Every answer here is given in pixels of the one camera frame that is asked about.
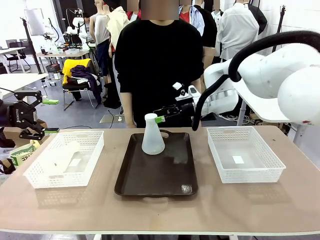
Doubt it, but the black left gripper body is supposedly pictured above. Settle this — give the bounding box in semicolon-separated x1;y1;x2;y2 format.
7;100;39;129

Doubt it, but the black metal frame chair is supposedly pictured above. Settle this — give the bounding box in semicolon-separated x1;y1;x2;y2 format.
62;81;101;111

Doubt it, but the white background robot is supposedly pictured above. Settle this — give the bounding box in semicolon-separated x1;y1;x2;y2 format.
65;8;89;50

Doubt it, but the yellow cloth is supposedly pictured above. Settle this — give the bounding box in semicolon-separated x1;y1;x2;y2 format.
61;58;93;85

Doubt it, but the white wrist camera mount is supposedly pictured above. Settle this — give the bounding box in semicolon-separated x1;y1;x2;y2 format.
172;81;202;102

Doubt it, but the slim black camera tripod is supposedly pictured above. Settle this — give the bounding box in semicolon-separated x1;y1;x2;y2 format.
271;4;288;53

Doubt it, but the white basket holding cylinder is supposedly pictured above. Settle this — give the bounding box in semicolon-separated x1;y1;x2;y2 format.
22;130;105;189

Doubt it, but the dark purple garment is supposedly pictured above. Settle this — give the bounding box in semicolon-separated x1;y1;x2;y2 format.
70;64;103;105

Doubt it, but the white side table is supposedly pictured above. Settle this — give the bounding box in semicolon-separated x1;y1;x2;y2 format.
0;73;50;100

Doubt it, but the translucent white conical flask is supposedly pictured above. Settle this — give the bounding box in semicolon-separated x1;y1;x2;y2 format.
141;112;166;156

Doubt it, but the mannequin in white shirt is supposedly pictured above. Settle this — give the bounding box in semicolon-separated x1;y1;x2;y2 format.
215;0;260;61

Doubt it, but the dark brown serving tray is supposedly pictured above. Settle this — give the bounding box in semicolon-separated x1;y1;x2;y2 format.
114;129;199;200

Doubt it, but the person in black shirt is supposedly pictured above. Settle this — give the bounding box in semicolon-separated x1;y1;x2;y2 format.
114;19;205;129

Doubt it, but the black corrugated cable hose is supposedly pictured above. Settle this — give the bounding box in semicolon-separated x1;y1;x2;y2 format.
191;30;320;132

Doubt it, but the white perforated plastic basket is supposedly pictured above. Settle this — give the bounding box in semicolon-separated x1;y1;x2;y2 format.
206;126;287;184

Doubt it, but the cardboard box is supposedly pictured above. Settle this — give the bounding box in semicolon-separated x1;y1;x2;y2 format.
1;119;48;149

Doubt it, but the green and white paper bag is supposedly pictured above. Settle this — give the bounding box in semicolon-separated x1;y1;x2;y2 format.
9;139;42;168

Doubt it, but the black tripod stand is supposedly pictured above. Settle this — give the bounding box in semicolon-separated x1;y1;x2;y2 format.
19;17;43;75

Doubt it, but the black office chair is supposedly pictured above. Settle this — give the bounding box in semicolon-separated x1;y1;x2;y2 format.
3;39;31;74

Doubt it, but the white reflector panel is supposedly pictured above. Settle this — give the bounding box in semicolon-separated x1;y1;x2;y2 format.
24;8;47;36

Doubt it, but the large white table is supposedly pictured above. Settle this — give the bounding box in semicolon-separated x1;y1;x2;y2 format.
234;82;300;124

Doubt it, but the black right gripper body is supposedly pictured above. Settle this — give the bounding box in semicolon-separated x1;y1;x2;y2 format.
174;101;199;118

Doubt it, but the cluttered wooden work table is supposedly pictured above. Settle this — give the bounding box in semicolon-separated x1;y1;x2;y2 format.
36;42;91;60

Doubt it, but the person's right forearm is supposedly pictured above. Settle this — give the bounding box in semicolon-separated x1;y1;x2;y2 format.
119;91;136;124

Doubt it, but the grey floor outlet plate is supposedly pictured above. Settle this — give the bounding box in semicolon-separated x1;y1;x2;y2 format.
99;113;127;125

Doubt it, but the mannequin in white tank top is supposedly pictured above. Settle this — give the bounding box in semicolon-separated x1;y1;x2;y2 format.
89;0;111;99

